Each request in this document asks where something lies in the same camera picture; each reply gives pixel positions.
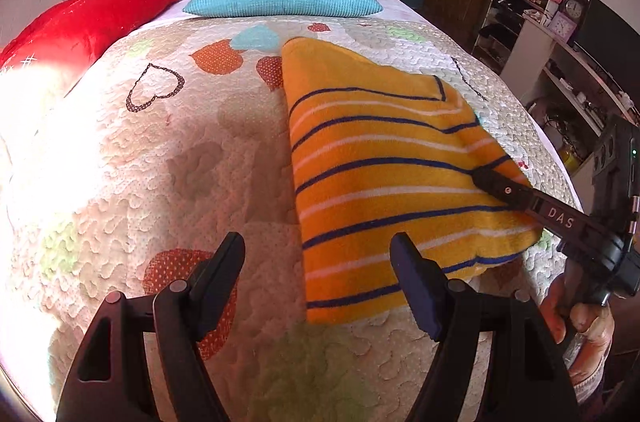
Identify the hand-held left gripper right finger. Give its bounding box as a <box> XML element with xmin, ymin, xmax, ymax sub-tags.
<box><xmin>390</xmin><ymin>232</ymin><xmax>581</xmax><ymax>422</ymax></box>

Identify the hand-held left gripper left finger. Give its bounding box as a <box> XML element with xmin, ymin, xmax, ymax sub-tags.
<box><xmin>55</xmin><ymin>231</ymin><xmax>247</xmax><ymax>422</ymax></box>

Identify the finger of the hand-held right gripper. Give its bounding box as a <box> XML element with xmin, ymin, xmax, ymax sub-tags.
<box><xmin>471</xmin><ymin>165</ymin><xmax>540</xmax><ymax>214</ymax></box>

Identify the orange striped towel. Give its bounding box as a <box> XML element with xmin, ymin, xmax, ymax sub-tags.
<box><xmin>281</xmin><ymin>36</ymin><xmax>545</xmax><ymax>325</ymax></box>

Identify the person's right forearm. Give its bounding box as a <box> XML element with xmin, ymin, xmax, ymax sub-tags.
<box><xmin>572</xmin><ymin>359</ymin><xmax>610</xmax><ymax>407</ymax></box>

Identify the person's right hand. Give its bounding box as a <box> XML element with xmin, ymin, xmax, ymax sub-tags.
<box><xmin>540</xmin><ymin>275</ymin><xmax>616</xmax><ymax>384</ymax></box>

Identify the yellow bottle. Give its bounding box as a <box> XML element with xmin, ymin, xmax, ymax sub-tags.
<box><xmin>560</xmin><ymin>139</ymin><xmax>584</xmax><ymax>173</ymax></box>

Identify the quilted heart print bedspread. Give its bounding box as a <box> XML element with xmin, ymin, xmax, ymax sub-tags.
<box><xmin>0</xmin><ymin>0</ymin><xmax>586</xmax><ymax>422</ymax></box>

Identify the cluttered white shelf unit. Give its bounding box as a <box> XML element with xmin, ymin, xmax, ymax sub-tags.
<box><xmin>472</xmin><ymin>0</ymin><xmax>640</xmax><ymax>183</ymax></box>

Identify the black monitor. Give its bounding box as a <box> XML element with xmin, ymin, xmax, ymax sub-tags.
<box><xmin>575</xmin><ymin>0</ymin><xmax>640</xmax><ymax>103</ymax></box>

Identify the purple alarm clock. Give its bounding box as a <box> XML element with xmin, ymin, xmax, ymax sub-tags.
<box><xmin>549</xmin><ymin>11</ymin><xmax>577</xmax><ymax>43</ymax></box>

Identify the black ornate clock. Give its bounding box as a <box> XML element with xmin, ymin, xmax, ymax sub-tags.
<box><xmin>557</xmin><ymin>0</ymin><xmax>592</xmax><ymax>27</ymax></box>

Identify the red plush pillow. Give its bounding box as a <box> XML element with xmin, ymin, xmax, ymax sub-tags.
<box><xmin>0</xmin><ymin>0</ymin><xmax>207</xmax><ymax>70</ymax></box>

